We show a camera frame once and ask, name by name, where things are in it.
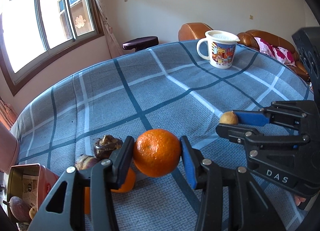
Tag person's right hand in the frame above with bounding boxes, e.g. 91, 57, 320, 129
293, 195, 306, 206

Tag small orange tangerine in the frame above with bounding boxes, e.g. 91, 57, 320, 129
84, 167, 136, 214

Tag pink curtain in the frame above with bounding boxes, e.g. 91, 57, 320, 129
95, 0, 123, 58
0, 98, 18, 130

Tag dark brown water chestnut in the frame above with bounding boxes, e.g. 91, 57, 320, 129
93, 135, 123, 160

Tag cartoon print white mug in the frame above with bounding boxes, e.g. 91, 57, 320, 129
196, 30, 240, 69

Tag dark passion fruit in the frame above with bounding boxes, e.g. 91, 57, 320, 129
3, 196, 31, 222

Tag pink floral cloth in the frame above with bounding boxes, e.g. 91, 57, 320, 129
254, 37, 296, 67

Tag small tan fruit in tin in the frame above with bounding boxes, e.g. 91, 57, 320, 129
29, 207, 37, 220

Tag red metal tin box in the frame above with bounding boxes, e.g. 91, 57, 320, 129
4, 163, 59, 223

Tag large orange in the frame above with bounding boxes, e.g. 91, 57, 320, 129
133, 129, 181, 177

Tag blue plaid tablecloth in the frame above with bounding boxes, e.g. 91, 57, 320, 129
11, 41, 313, 230

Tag left pink curtain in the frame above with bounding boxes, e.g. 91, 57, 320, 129
0, 98, 18, 130

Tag dark purple round stool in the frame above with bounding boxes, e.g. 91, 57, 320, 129
122, 36, 159, 52

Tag brown leather sofa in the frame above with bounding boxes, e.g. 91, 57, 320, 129
178, 22, 310, 83

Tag yellow-brown round fruit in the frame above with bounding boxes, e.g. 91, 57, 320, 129
219, 111, 239, 125

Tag sliding glass window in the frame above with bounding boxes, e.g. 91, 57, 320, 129
1, 0, 103, 95

